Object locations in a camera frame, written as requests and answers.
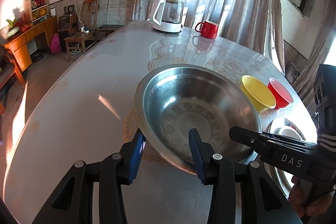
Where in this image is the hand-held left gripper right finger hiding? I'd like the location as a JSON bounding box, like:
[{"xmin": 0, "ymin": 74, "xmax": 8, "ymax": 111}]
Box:
[{"xmin": 189, "ymin": 129, "xmax": 303, "ymax": 224}]

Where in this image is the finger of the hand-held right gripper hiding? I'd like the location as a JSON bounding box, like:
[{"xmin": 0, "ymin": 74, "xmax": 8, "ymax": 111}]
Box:
[{"xmin": 229, "ymin": 126, "xmax": 279, "ymax": 155}]

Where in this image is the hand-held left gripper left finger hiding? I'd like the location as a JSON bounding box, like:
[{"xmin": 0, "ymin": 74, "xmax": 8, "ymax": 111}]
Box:
[{"xmin": 33, "ymin": 129, "xmax": 146, "ymax": 224}]

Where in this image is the white plate with red print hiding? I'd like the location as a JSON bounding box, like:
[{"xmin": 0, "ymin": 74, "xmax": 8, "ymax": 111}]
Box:
[{"xmin": 270, "ymin": 117, "xmax": 309, "ymax": 194}]

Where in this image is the small white plate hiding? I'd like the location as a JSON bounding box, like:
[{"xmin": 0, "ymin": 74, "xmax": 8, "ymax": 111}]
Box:
[{"xmin": 279, "ymin": 127, "xmax": 302, "ymax": 139}]

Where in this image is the yellow plastic bowl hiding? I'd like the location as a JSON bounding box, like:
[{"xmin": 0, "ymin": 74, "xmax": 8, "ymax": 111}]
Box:
[{"xmin": 241, "ymin": 75, "xmax": 277, "ymax": 113}]

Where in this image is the red plastic bowl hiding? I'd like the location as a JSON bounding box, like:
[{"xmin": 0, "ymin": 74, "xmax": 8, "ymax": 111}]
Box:
[{"xmin": 267, "ymin": 78, "xmax": 294, "ymax": 110}]

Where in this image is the stainless steel bowl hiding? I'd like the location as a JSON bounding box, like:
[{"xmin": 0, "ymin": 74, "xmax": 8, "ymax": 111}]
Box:
[{"xmin": 134, "ymin": 64, "xmax": 262, "ymax": 174}]

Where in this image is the person's right hand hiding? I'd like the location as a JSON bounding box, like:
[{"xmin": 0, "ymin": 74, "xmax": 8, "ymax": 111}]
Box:
[{"xmin": 291, "ymin": 175, "xmax": 336, "ymax": 218}]

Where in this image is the pile of grey sacks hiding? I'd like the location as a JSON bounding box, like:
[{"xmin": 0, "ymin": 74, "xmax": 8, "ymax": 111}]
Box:
[{"xmin": 285, "ymin": 61, "xmax": 301, "ymax": 84}]

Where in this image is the red mug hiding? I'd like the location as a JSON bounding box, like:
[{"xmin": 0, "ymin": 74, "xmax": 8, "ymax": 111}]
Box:
[{"xmin": 195, "ymin": 20, "xmax": 220, "ymax": 39}]

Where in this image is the white glass electric kettle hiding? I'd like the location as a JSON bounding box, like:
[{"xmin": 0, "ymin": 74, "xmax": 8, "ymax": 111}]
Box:
[{"xmin": 152, "ymin": 0, "xmax": 186, "ymax": 33}]

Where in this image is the low wooden stool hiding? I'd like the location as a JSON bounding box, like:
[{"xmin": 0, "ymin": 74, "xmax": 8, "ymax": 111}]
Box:
[{"xmin": 64, "ymin": 31, "xmax": 96, "ymax": 54}]

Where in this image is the pink bag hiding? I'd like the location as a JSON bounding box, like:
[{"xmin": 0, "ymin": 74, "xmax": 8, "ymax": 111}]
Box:
[{"xmin": 50, "ymin": 33, "xmax": 61, "ymax": 54}]

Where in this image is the black pan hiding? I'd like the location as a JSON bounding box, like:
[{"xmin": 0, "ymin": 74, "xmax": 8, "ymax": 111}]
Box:
[{"xmin": 30, "ymin": 51, "xmax": 45, "ymax": 62}]

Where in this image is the wooden chair with arched back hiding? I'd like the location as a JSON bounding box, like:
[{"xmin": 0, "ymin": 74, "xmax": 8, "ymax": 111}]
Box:
[{"xmin": 80, "ymin": 0, "xmax": 100, "ymax": 38}]

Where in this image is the orange wooden desk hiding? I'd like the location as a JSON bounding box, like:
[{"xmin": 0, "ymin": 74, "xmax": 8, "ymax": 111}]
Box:
[{"xmin": 3, "ymin": 15, "xmax": 58, "ymax": 72}]

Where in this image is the small cluttered shelf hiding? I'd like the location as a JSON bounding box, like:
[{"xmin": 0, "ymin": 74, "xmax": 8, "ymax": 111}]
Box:
[{"xmin": 25, "ymin": 0, "xmax": 50, "ymax": 24}]

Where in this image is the potted plant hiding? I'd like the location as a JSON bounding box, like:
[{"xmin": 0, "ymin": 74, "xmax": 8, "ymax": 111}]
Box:
[{"xmin": 5, "ymin": 18, "xmax": 21, "ymax": 38}]

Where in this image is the dark armchair with wooden frame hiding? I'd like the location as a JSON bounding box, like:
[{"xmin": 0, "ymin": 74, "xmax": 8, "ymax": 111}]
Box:
[{"xmin": 0, "ymin": 46, "xmax": 27, "ymax": 114}]

